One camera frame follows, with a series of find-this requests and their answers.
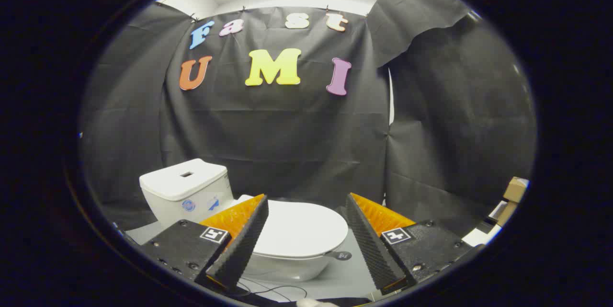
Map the black backdrop cloth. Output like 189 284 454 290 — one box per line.
80 0 537 238

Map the small cardboard box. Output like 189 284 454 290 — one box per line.
502 177 530 204

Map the thin black cable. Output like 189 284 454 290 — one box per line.
238 279 308 301

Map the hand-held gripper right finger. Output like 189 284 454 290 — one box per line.
346 193 484 293

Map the white toilet lid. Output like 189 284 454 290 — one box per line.
238 194 352 261

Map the white flat object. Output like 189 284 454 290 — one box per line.
462 225 501 248

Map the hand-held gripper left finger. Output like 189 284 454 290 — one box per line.
140 194 270 293

